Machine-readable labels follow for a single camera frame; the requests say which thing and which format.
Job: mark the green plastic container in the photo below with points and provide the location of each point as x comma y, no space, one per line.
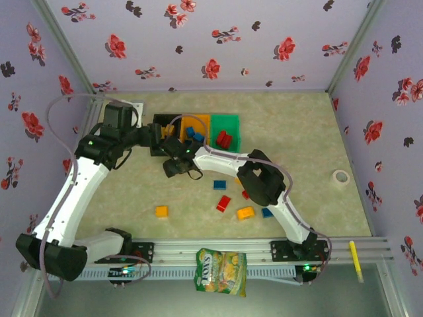
228,122

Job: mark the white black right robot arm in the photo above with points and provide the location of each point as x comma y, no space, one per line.
218,162

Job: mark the black plastic container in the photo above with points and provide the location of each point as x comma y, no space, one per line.
158,118

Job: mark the aluminium corner post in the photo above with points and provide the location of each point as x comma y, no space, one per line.
67,49
354,49

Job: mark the aluminium frame leg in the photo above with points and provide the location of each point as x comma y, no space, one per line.
27,292
391,290

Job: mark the orange plastic container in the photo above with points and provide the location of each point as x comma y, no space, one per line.
198,123

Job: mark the green candy bag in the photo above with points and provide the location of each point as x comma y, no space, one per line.
221,270

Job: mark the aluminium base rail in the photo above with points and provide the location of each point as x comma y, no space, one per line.
178,251

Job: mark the blue lego brick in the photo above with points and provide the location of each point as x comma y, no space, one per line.
219,184
198,137
266,213
190,131

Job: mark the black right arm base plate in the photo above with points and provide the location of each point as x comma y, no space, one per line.
281,251

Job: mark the yellow marker pen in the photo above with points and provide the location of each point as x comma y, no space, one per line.
356,261

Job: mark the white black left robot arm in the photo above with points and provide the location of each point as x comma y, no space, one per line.
82,185

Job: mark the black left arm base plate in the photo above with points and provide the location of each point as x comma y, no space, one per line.
145,251

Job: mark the red lego brick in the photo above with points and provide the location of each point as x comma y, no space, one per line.
245,195
229,138
224,203
220,140

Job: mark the white tape roll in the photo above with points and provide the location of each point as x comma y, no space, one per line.
335,178

